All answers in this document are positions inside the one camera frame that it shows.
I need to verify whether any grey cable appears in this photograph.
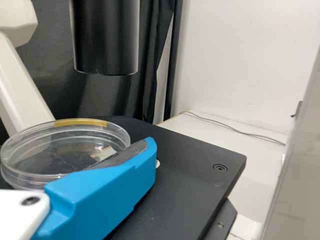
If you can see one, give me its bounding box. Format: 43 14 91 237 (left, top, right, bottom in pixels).
185 110 286 146

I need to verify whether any cream microscope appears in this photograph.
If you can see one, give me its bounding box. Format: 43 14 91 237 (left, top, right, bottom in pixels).
0 0 247 240

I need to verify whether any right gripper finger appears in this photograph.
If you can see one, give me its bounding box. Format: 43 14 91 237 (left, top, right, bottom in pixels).
18 136 158 240

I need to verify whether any petri dish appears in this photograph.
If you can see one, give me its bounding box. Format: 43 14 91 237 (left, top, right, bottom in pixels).
0 118 132 191

